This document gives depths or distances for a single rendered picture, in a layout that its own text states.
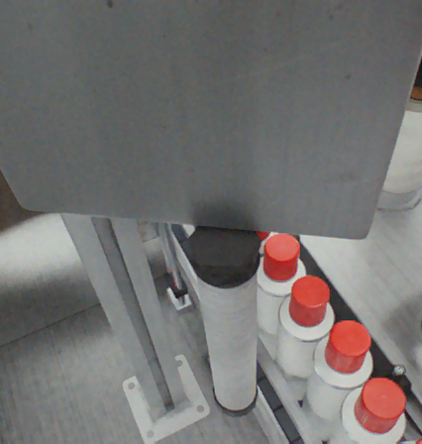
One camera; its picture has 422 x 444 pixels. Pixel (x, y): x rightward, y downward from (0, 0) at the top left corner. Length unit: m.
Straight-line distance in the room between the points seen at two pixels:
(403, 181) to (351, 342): 0.36
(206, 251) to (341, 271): 0.50
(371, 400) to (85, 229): 0.25
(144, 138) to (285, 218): 0.07
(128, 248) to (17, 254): 0.50
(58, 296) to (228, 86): 0.65
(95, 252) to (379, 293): 0.44
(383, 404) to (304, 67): 0.30
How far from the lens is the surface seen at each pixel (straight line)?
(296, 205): 0.23
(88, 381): 0.73
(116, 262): 0.40
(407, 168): 0.74
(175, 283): 0.62
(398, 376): 0.60
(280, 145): 0.20
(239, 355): 0.32
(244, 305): 0.27
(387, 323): 0.70
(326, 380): 0.48
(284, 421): 0.63
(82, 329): 0.76
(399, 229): 0.78
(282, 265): 0.48
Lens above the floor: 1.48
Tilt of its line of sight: 52 degrees down
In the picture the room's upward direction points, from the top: 6 degrees counter-clockwise
